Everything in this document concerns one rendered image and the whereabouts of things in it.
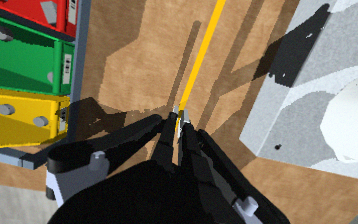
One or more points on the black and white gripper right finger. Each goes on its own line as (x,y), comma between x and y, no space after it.
(211,168)

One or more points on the yellow bar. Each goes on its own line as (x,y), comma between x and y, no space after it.
(200,56)

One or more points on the grey shelf rack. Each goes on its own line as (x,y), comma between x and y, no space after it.
(33,161)

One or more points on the red bin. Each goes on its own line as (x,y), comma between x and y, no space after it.
(67,11)

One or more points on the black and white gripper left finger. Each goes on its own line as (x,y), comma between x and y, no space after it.
(75,166)

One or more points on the green open bin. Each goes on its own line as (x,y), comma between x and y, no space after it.
(26,61)

